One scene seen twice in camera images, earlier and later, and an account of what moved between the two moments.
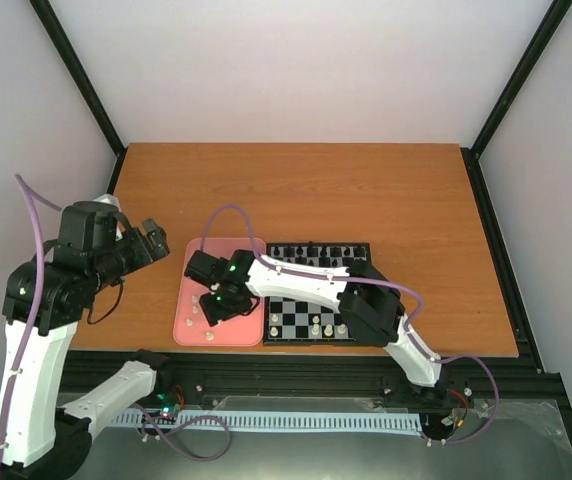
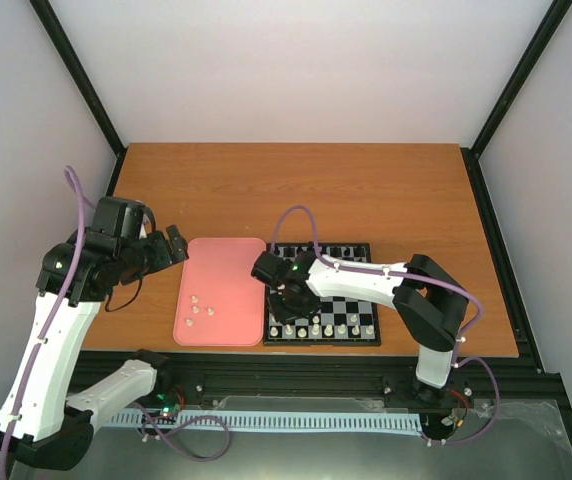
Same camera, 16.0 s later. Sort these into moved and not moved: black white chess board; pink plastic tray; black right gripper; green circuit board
Moved: black right gripper
Not moved: green circuit board; black white chess board; pink plastic tray
